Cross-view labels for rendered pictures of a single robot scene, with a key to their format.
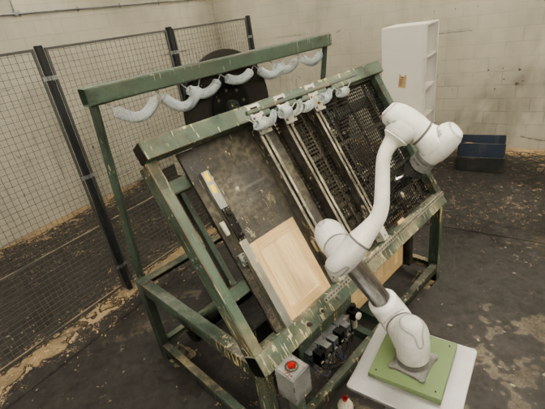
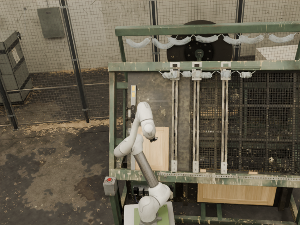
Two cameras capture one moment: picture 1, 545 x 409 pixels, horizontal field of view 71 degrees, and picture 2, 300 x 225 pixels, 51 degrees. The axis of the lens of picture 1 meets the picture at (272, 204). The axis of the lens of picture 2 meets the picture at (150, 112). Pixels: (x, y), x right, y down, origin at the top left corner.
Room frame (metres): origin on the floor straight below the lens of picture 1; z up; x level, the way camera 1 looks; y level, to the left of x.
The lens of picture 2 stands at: (0.13, -2.24, 3.29)
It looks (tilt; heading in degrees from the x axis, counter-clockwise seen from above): 32 degrees down; 52
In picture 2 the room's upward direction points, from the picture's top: 5 degrees counter-clockwise
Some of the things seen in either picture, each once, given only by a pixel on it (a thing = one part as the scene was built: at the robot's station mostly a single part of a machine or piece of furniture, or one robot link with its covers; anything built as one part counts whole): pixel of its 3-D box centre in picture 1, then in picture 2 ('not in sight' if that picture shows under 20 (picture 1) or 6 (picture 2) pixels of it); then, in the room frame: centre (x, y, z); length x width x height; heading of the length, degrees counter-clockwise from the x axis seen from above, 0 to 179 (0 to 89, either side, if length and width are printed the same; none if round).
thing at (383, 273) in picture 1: (375, 263); (236, 186); (2.50, -0.74, 0.53); 0.90 x 0.02 x 0.55; 132
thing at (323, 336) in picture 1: (337, 339); (152, 193); (1.62, -0.25, 0.69); 0.50 x 0.14 x 0.24; 132
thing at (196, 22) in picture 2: (232, 107); (199, 53); (2.85, 0.18, 1.85); 0.80 x 0.06 x 0.80; 132
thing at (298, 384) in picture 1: (293, 379); (110, 186); (1.27, 0.03, 0.84); 0.12 x 0.12 x 0.18; 42
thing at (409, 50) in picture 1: (409, 101); not in sight; (5.49, -2.19, 1.03); 0.61 x 0.58 x 2.05; 142
